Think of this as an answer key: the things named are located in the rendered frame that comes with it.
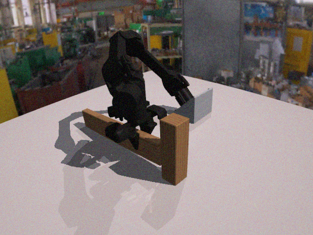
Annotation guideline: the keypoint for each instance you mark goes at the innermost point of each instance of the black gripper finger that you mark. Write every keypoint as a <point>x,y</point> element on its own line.
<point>135,140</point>
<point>147,128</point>

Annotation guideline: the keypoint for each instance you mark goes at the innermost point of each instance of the wooden post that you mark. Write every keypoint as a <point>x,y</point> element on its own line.
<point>174,137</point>

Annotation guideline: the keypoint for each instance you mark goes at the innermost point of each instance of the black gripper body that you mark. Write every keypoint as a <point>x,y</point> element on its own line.
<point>142,114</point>

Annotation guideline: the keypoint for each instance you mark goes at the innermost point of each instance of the wooden side rail with metal hooks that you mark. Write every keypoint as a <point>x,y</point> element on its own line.
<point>149,145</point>

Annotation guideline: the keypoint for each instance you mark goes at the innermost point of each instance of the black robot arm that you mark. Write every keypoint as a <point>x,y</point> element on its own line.
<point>126,84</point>

